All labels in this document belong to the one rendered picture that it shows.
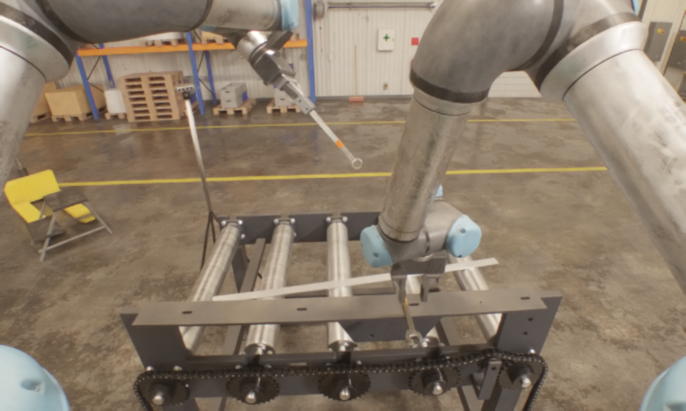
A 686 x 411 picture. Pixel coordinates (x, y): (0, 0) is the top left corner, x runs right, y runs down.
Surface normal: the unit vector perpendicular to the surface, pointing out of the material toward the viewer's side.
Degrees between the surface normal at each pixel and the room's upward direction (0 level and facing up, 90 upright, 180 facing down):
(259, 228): 90
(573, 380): 0
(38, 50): 122
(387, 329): 90
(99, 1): 112
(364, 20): 90
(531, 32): 104
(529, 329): 90
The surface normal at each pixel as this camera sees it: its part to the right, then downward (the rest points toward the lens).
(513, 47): 0.18, 0.75
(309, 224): 0.04, 0.45
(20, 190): 0.83, 0.25
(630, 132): -0.82, 0.04
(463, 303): -0.01, -0.89
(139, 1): 0.63, 0.64
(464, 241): 0.36, 0.42
